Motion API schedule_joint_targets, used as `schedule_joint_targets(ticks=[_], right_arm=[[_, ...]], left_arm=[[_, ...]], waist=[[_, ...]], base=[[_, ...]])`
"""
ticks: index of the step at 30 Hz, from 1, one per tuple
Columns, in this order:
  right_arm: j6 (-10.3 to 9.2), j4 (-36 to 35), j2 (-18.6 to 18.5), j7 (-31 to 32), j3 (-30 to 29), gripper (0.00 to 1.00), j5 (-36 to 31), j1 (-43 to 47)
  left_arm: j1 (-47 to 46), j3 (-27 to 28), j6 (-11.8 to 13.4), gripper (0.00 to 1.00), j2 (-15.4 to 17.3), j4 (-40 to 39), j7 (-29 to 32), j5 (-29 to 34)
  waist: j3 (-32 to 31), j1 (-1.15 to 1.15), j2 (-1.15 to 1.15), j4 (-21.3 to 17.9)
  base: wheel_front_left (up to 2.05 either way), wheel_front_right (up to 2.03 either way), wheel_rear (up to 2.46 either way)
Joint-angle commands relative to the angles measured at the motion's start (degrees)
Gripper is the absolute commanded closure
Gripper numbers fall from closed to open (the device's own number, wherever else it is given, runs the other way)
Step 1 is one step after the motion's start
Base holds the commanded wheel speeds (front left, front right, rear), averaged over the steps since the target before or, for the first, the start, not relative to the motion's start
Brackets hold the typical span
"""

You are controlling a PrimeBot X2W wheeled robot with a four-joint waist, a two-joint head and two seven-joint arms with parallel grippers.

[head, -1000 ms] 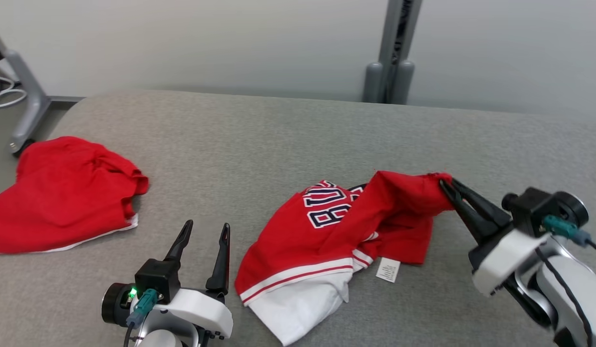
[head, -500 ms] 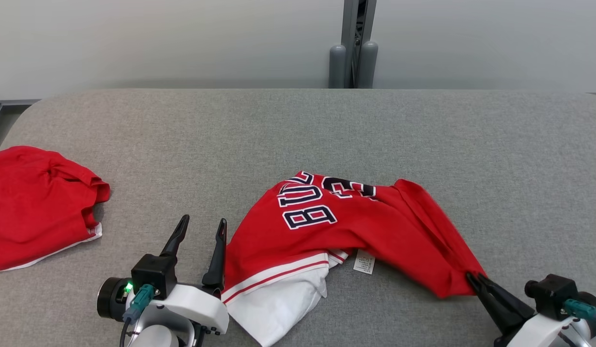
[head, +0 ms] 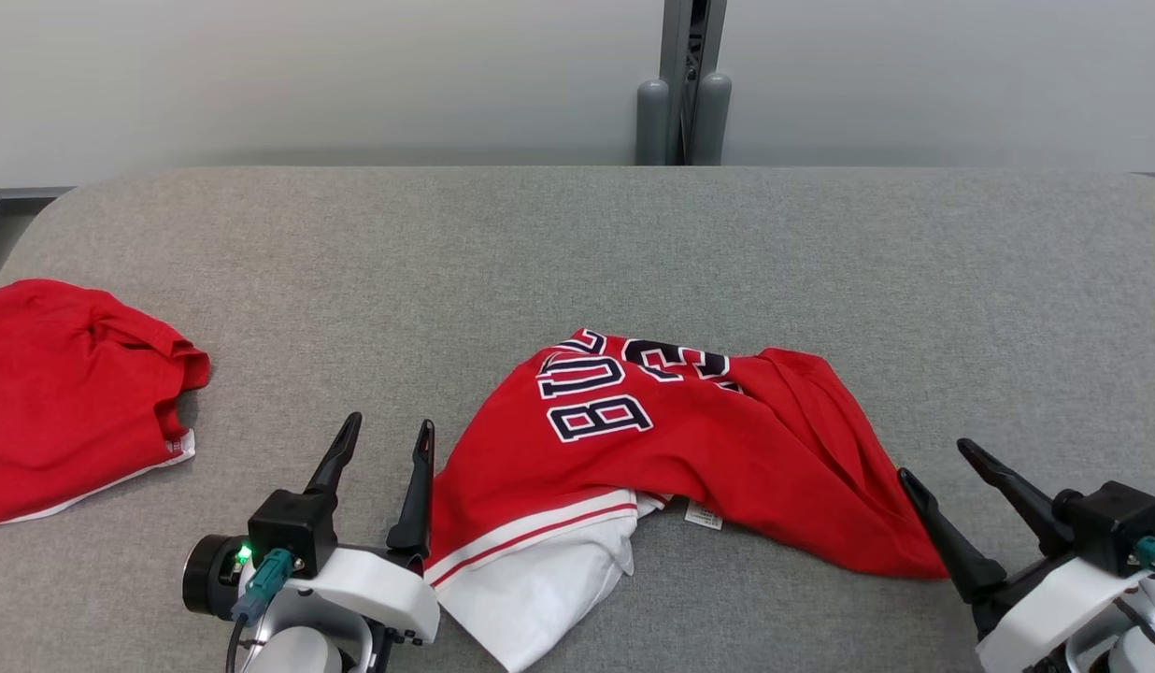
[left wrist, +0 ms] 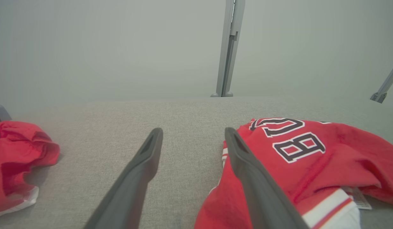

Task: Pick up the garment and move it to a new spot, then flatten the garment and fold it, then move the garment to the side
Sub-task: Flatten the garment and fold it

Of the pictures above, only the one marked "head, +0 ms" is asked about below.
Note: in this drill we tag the red shorts white hem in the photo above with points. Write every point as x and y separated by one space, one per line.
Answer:
64 402

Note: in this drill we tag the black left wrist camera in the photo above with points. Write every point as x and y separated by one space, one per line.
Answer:
292 528

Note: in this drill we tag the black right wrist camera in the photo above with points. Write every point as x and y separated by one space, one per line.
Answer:
1110 523

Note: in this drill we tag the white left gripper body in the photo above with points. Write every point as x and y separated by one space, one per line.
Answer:
391 598

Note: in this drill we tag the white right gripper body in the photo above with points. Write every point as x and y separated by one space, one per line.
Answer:
1045 608

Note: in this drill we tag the red printed jersey white sleeves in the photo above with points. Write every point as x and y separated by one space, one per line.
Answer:
727 449

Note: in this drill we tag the grey partition post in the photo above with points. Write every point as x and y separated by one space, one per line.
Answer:
676 75

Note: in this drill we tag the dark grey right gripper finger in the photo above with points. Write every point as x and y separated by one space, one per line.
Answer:
1026 505
961 561

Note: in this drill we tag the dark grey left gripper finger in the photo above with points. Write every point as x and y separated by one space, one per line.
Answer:
335 467
417 514

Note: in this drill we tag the teal left camera connector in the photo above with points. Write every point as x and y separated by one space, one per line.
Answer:
264 579

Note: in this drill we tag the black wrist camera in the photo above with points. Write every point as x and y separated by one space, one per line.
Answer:
1110 523
292 528

